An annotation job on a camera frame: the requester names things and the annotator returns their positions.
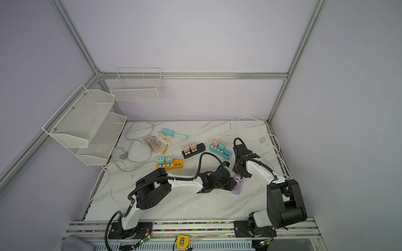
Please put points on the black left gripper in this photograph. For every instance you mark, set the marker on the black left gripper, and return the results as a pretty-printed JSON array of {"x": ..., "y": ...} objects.
[{"x": 231, "y": 186}]

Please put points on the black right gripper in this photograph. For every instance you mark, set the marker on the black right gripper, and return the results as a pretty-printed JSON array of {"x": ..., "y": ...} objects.
[{"x": 235, "y": 169}]

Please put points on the purple power strip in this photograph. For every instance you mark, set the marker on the purple power strip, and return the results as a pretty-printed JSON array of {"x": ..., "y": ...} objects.
[{"x": 237, "y": 188}]

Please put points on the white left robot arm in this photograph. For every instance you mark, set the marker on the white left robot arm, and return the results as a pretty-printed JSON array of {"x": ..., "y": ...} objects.
[{"x": 152, "y": 189}]

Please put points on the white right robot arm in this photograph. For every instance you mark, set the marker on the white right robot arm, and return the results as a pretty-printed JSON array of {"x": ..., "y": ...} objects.
[{"x": 285, "y": 204}]

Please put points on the pink plug right on black strip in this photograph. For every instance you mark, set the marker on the pink plug right on black strip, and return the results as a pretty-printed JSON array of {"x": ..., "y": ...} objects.
[{"x": 193, "y": 146}]

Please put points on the pink plug on black strip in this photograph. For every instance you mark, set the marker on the pink plug on black strip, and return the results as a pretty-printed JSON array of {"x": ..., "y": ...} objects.
[
  {"x": 193, "y": 146},
  {"x": 186, "y": 149}
]

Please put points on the pink plug left on black strip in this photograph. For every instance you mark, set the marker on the pink plug left on black strip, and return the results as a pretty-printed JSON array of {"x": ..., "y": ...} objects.
[{"x": 186, "y": 149}]

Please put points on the green plug right on orange strip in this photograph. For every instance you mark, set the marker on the green plug right on orange strip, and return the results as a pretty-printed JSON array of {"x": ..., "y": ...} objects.
[{"x": 169, "y": 160}]

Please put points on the green plug on orange strip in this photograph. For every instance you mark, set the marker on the green plug on orange strip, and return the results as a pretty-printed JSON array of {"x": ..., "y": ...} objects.
[
  {"x": 169, "y": 160},
  {"x": 161, "y": 161}
]

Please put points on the green plug left on orange strip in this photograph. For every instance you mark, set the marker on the green plug left on orange strip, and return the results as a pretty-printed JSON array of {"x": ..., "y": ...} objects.
[{"x": 161, "y": 161}]

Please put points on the teal power strip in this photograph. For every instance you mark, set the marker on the teal power strip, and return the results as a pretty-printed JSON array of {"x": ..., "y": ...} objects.
[{"x": 226, "y": 154}]

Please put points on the black power strip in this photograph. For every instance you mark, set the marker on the black power strip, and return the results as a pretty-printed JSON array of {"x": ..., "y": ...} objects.
[{"x": 200, "y": 148}]

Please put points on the orange power strip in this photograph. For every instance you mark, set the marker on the orange power strip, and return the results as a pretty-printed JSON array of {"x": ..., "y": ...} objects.
[{"x": 177, "y": 164}]

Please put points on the yellow tape measure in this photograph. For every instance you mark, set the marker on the yellow tape measure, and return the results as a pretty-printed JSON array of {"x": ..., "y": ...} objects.
[{"x": 182, "y": 242}]

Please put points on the beige power strip bundle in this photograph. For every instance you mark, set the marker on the beige power strip bundle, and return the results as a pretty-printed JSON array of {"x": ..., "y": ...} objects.
[{"x": 159, "y": 143}]

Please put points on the white mesh two-tier shelf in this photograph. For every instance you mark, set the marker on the white mesh two-tier shelf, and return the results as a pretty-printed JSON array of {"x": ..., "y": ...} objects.
[{"x": 86, "y": 126}]

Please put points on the grey cloth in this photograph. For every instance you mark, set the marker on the grey cloth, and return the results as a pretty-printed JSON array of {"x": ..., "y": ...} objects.
[{"x": 73, "y": 243}]

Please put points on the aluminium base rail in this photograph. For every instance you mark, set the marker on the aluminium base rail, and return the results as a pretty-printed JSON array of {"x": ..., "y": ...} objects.
[{"x": 209, "y": 235}]

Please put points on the white wire basket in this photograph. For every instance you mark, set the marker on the white wire basket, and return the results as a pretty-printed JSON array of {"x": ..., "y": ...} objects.
[{"x": 138, "y": 84}]

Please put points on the aluminium frame corner post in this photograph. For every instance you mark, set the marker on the aluminium frame corner post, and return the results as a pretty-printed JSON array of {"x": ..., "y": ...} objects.
[{"x": 306, "y": 36}]

